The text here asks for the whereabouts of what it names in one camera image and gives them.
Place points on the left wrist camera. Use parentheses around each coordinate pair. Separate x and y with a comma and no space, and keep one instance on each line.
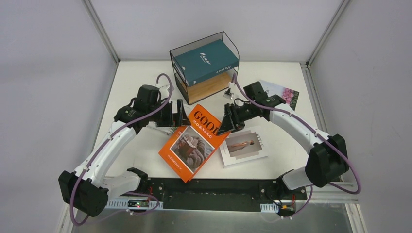
(165,89)

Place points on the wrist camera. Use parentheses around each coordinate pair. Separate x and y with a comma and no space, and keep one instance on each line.
(228,94)
(165,89)

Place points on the orange Good Morning book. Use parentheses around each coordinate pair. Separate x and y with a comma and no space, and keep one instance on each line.
(190,147)

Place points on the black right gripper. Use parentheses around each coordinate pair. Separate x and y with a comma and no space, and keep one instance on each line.
(234,116)

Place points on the pink floral Designer Fate book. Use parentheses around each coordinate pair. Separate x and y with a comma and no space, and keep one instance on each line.
(289,95)

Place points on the white Style magazine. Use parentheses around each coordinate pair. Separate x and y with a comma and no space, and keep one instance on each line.
(246,145)

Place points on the teal Humor book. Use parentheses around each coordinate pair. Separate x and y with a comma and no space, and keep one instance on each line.
(205,62)

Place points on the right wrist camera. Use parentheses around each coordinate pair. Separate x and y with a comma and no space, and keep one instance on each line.
(228,94)

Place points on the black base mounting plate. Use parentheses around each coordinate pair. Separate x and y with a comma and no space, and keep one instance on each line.
(245,195)

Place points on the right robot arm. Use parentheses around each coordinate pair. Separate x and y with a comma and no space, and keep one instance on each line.
(327,154)

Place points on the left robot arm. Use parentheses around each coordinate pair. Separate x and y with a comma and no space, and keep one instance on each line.
(86,188)

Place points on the aluminium frame rail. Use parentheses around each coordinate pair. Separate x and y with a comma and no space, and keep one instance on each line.
(327,194)

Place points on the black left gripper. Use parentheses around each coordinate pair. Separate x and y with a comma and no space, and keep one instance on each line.
(167,114)

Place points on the black wire wooden shelf rack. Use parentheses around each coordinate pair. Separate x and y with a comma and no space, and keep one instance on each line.
(209,87)

